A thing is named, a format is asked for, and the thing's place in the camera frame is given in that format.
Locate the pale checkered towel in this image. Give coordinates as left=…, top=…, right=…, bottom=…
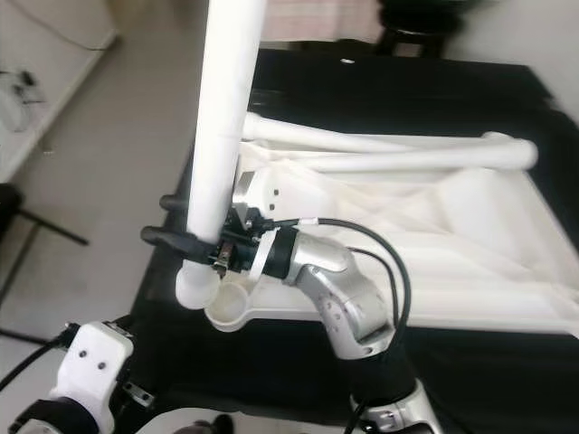
left=258, top=0, right=385, bottom=43

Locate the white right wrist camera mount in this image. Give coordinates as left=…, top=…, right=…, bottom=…
left=231, top=167, right=290, bottom=272

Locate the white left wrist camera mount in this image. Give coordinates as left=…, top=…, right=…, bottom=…
left=50, top=321, right=137, bottom=426

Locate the white plastic table top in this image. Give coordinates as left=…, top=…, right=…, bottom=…
left=204, top=113, right=579, bottom=335

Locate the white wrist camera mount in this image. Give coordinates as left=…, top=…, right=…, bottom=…
left=231, top=167, right=290, bottom=272
left=50, top=321, right=137, bottom=426

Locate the black tablecloth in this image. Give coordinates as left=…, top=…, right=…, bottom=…
left=118, top=47, right=579, bottom=434

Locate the white plastic table leg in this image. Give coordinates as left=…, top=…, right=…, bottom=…
left=285, top=138, right=539, bottom=175
left=172, top=0, right=270, bottom=310
left=240, top=113, right=517, bottom=153

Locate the black charger cable bundle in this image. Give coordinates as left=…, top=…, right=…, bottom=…
left=0, top=68, right=46, bottom=123

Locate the black round stool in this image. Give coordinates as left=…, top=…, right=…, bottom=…
left=375, top=0, right=480, bottom=57

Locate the thin black wall cable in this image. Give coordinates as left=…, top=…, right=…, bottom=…
left=36, top=0, right=119, bottom=52

